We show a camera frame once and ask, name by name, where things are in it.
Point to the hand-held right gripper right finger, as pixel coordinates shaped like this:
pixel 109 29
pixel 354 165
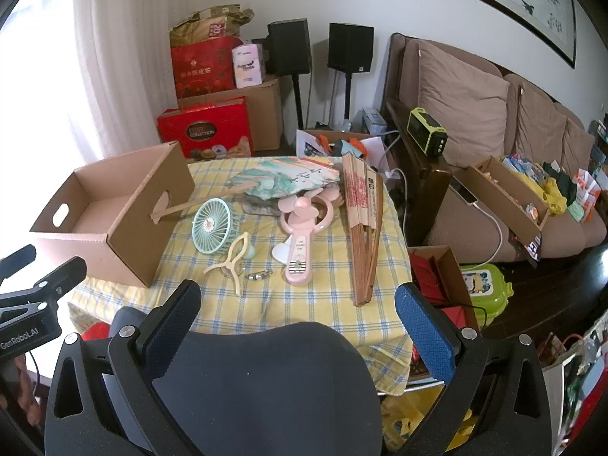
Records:
pixel 425 335

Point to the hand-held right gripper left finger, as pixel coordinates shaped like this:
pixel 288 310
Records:
pixel 166 330

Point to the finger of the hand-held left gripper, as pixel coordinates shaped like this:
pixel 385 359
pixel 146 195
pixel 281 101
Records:
pixel 16 259
pixel 57 280

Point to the cream plastic hair clip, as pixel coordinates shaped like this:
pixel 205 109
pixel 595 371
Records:
pixel 232 259

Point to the small silver hair clip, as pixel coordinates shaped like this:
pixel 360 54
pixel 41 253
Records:
pixel 259 274

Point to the mint green mini fan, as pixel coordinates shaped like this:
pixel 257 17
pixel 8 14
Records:
pixel 213 223

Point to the brown bamboo folding fan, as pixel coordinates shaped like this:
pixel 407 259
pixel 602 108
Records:
pixel 363 228

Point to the pink handheld fan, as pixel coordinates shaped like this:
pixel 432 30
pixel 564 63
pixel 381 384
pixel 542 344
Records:
pixel 299 251

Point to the round painted paper fan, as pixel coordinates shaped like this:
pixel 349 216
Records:
pixel 285 178

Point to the person's left hand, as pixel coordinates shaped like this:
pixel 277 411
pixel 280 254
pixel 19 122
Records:
pixel 24 382

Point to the cardboard box with red bags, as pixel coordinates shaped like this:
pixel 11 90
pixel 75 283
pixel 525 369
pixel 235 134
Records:
pixel 441 280

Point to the green plastic toy case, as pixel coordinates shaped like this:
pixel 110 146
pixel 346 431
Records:
pixel 489 289

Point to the yellow plastic bag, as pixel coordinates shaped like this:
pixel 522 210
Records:
pixel 418 422

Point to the yellow plaid tablecloth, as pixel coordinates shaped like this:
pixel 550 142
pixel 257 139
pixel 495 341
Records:
pixel 323 304

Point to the brown sofa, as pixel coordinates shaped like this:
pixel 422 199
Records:
pixel 475 228

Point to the white paper bag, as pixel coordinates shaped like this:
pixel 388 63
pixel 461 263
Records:
pixel 555 403

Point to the smartphone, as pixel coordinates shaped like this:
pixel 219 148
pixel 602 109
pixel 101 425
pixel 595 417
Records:
pixel 465 191

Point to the long cardboard tray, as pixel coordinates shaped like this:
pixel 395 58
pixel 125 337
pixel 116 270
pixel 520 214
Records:
pixel 503 194

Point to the pile of colourful bags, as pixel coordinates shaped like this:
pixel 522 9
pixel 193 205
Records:
pixel 560 185

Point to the green black portable radio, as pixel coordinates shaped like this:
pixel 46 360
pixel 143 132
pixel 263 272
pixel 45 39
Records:
pixel 425 130

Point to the red gift box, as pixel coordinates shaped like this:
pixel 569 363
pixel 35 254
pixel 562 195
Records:
pixel 204 126

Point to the open cardboard box of tools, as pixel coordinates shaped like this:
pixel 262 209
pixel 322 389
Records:
pixel 332 145

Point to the small grey box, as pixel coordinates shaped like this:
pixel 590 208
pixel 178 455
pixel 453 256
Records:
pixel 374 121

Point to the white curtain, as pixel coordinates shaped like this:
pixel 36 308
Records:
pixel 118 57

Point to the large beige sofa cushion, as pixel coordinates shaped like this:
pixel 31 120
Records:
pixel 463 109

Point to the large brown cardboard box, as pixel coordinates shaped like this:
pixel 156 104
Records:
pixel 266 109

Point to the red gift bag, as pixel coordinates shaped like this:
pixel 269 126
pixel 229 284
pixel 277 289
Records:
pixel 204 66

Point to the white pink tissue pack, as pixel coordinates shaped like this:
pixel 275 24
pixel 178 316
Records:
pixel 248 66

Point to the gold brown paper bag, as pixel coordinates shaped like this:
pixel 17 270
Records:
pixel 209 23

